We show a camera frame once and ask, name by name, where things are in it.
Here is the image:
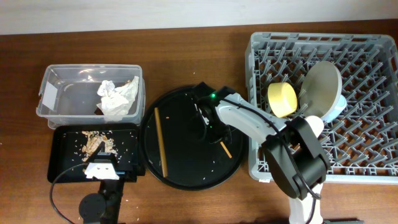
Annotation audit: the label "wooden chopstick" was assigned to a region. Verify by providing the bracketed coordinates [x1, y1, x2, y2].
[220, 141, 232, 159]
[154, 107, 168, 178]

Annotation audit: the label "food scraps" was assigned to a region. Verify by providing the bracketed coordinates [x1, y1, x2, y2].
[80, 131, 118, 162]

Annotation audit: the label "brown coffee sachet wrapper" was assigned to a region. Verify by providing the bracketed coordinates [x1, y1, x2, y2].
[94, 108, 103, 116]

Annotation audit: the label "yellow bowl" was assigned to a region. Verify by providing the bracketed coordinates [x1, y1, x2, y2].
[267, 82, 298, 118]

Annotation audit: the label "white napkin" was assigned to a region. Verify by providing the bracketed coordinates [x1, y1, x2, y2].
[97, 77, 140, 116]

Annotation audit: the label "small white tissue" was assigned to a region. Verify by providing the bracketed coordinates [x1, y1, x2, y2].
[97, 80, 115, 97]

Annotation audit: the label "pink cup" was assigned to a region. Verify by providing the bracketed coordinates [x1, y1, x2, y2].
[305, 115, 325, 137]

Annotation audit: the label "grey plate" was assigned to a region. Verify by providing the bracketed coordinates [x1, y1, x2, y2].
[298, 61, 342, 119]

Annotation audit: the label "blue cup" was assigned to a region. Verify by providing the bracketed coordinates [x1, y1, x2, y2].
[322, 95, 347, 123]

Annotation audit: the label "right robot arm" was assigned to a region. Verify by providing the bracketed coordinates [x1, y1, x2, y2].
[192, 82, 330, 223]

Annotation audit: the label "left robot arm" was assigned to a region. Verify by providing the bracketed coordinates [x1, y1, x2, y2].
[78, 142, 146, 223]

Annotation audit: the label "grey dishwasher rack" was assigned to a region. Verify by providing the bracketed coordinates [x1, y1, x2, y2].
[245, 32, 397, 185]

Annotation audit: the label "round black tray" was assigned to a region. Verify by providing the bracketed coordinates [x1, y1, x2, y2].
[139, 86, 248, 190]

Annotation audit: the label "black rectangular tray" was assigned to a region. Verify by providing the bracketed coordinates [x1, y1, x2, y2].
[47, 123, 145, 183]

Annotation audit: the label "clear plastic bin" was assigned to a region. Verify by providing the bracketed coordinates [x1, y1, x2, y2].
[36, 64, 146, 129]

